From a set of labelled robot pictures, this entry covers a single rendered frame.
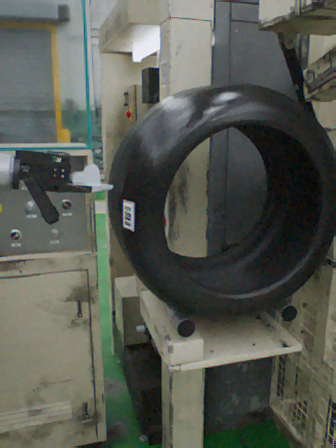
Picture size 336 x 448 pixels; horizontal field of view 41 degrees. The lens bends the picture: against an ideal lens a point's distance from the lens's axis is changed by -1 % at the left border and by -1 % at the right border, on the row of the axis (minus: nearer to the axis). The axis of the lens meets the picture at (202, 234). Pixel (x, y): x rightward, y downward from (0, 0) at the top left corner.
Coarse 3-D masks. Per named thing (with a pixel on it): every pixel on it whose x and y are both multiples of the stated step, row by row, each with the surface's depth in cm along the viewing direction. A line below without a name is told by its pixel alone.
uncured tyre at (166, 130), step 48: (192, 96) 95; (240, 96) 95; (144, 144) 94; (192, 144) 93; (288, 144) 127; (144, 192) 93; (288, 192) 134; (144, 240) 96; (288, 240) 132; (192, 288) 102; (240, 288) 127; (288, 288) 111
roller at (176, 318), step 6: (162, 300) 120; (168, 306) 115; (168, 312) 114; (174, 312) 111; (180, 312) 110; (174, 318) 109; (180, 318) 108; (186, 318) 107; (174, 324) 109; (180, 324) 106; (186, 324) 106; (192, 324) 107; (180, 330) 106; (186, 330) 107; (192, 330) 107; (186, 336) 107
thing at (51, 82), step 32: (0, 0) 134; (32, 0) 137; (64, 0) 140; (0, 32) 136; (32, 32) 139; (64, 32) 142; (0, 64) 138; (32, 64) 141; (64, 64) 144; (0, 96) 141; (32, 96) 144; (64, 96) 147; (0, 128) 143; (32, 128) 146; (64, 128) 149
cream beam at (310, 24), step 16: (272, 0) 119; (288, 0) 112; (304, 0) 105; (320, 0) 99; (272, 16) 120; (288, 16) 113; (304, 16) 109; (320, 16) 109; (304, 32) 131; (320, 32) 130
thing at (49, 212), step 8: (32, 176) 94; (32, 184) 94; (32, 192) 95; (40, 192) 95; (40, 200) 95; (48, 200) 97; (40, 208) 96; (48, 208) 96; (56, 208) 99; (48, 216) 97; (56, 216) 97
